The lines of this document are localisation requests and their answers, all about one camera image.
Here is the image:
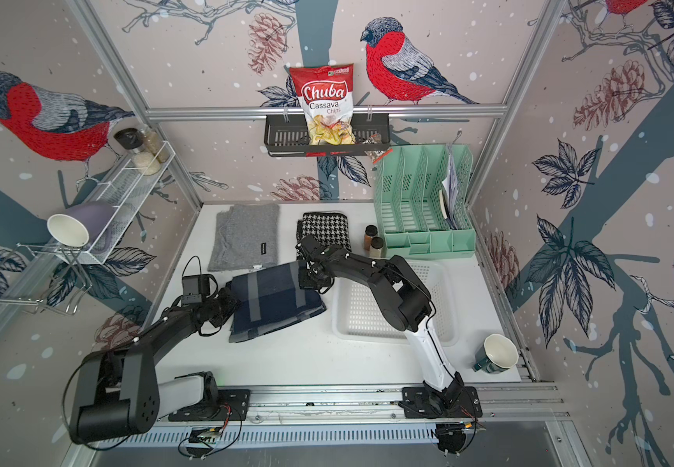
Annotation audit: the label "navy plaid scarf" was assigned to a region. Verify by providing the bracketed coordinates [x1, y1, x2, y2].
[226, 262, 327, 344]

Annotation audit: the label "white plastic basket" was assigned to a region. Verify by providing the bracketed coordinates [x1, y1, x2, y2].
[332, 261, 459, 348]

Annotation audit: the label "grey scarf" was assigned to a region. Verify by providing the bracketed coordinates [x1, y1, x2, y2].
[208, 204, 280, 272]

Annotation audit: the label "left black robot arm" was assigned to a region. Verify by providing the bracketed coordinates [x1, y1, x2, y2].
[67, 288, 241, 445]

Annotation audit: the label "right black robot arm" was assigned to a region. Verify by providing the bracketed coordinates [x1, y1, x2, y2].
[296, 235, 465, 410]

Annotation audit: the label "houndstooth folded scarf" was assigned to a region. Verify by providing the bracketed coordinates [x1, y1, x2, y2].
[296, 212, 352, 251]

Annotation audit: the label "pale spice bottle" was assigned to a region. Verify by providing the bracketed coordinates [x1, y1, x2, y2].
[369, 235, 385, 259]

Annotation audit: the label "green desk file organizer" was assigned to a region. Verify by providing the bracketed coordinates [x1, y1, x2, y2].
[374, 144, 476, 260]

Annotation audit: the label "papers in organizer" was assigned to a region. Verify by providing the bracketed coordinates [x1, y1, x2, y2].
[439, 145, 458, 230]

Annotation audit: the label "purple cup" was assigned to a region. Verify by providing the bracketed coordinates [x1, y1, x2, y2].
[47, 202, 116, 248]

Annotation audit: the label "glass jar on shelf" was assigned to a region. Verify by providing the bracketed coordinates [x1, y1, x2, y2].
[138, 125, 169, 163]

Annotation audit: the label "Chuba cassava chips bag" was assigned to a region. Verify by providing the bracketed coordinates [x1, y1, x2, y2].
[290, 64, 355, 146]

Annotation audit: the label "black lid spice jar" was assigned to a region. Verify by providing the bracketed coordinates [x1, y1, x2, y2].
[114, 128, 162, 176]

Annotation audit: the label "green mug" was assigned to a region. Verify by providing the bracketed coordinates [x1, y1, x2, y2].
[472, 334, 519, 375]

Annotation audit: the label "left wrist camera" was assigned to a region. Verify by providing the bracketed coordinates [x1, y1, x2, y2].
[180, 274, 217, 305]

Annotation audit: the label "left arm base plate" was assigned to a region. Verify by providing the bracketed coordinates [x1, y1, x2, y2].
[167, 389, 251, 422]

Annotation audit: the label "black wall shelf basket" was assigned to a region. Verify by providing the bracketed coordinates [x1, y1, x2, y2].
[264, 113, 391, 157]

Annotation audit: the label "white wire wall shelf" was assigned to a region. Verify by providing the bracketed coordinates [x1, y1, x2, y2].
[63, 141, 176, 265]

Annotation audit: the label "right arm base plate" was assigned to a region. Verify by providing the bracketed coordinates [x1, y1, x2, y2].
[397, 385, 483, 420]

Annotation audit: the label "wire cup holder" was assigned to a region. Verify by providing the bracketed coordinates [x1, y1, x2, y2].
[0, 241, 97, 316]

